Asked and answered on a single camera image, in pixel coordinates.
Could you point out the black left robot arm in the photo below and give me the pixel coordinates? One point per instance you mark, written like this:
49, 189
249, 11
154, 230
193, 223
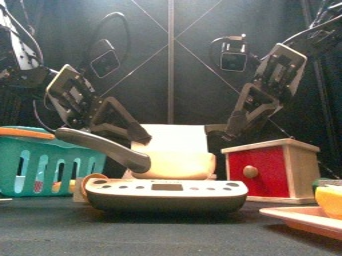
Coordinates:
18, 50

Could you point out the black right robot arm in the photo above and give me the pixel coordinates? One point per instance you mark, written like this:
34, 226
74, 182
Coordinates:
321, 35

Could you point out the wooden box red drawer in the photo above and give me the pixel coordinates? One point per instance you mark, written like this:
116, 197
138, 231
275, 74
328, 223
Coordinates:
268, 170

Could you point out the orange curved toy piece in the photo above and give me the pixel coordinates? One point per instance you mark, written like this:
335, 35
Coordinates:
88, 181

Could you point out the white grey kitchen scale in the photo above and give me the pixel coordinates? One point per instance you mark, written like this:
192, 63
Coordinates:
165, 200

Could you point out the red and yellow toy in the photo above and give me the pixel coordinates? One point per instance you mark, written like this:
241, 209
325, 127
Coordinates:
55, 186

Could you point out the green plastic toy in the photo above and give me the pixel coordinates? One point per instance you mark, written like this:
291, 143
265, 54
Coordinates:
323, 182

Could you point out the pink flat plate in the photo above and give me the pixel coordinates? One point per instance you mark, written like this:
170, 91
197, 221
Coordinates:
303, 218

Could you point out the orange toy fruit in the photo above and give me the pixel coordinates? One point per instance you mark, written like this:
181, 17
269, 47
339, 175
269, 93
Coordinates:
332, 201

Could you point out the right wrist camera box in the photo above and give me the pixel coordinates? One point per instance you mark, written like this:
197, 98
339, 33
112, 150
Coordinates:
233, 60

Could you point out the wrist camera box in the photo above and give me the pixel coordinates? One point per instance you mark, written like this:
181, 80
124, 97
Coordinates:
106, 61
233, 60

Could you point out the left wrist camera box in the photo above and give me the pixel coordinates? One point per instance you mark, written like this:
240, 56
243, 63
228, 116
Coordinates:
106, 61

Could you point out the grey vertical frame pole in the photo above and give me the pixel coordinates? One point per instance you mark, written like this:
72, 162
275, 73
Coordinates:
172, 66

